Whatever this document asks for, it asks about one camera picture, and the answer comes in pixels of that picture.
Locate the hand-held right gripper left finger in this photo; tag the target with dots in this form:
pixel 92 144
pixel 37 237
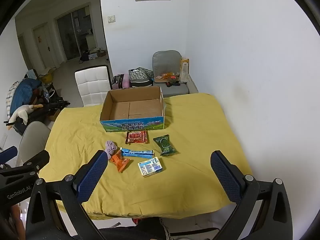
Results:
pixel 92 175

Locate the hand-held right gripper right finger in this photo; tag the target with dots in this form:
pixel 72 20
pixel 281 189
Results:
pixel 226 177

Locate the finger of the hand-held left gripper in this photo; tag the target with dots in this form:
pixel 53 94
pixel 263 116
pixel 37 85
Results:
pixel 8 154
pixel 32 161

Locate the orange snack packet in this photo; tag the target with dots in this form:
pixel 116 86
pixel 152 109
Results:
pixel 120 163

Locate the purple sock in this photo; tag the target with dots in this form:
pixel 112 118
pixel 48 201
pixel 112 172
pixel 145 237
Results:
pixel 110 147

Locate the long blue packet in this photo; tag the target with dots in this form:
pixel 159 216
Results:
pixel 136 152

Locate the red snack packet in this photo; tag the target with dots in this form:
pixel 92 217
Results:
pixel 136 137

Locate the white tissue pack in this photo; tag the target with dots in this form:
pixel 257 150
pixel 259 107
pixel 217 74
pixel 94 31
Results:
pixel 150 166

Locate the printed cardboard box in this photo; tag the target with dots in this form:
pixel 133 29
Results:
pixel 132 126

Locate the green snack packet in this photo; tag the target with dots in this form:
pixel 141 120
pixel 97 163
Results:
pixel 165 145

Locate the person's left forearm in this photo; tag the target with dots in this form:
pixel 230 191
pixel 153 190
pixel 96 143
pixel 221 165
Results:
pixel 17 217

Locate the beige chair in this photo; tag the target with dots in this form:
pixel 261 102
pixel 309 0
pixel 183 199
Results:
pixel 33 137

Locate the yellow tablecloth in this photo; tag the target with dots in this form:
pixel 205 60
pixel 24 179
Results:
pixel 190 180

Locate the white goose plush toy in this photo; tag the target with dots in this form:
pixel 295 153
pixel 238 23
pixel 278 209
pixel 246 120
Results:
pixel 22 112

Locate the brown cardboard box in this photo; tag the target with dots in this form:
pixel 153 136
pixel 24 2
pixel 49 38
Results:
pixel 55 115

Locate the plaid cloth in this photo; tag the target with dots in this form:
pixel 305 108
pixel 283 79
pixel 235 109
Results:
pixel 10 97

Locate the black folded cart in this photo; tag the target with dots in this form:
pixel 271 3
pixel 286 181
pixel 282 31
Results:
pixel 50 106

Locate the blue bedding bundle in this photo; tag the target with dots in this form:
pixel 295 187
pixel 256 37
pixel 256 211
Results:
pixel 23 92

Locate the yellow basin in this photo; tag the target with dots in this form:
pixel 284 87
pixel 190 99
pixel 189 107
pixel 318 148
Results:
pixel 47 76

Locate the white padded chair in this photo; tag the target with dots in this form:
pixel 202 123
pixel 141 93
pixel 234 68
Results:
pixel 90 85

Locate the pink suitcase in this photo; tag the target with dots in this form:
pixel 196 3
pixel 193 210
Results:
pixel 123 81

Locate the red black tool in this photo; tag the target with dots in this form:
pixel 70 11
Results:
pixel 173 84

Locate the black white patterned bag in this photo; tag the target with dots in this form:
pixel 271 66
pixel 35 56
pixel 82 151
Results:
pixel 140 75

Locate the white door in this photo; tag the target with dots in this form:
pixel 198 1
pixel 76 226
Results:
pixel 43 47

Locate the orange white carton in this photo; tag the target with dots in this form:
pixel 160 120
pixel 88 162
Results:
pixel 184 71

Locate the small orange packet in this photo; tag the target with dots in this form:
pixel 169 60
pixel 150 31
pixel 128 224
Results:
pixel 168 75

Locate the small cardboard boxes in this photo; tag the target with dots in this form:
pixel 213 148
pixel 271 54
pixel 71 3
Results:
pixel 97 53

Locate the grey cushioned seat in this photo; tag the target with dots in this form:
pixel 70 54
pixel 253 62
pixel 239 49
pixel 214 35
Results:
pixel 166 60

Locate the glass sliding door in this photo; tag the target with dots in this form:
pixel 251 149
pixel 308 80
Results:
pixel 72 35

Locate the wall light switch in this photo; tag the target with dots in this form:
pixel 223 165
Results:
pixel 111 19

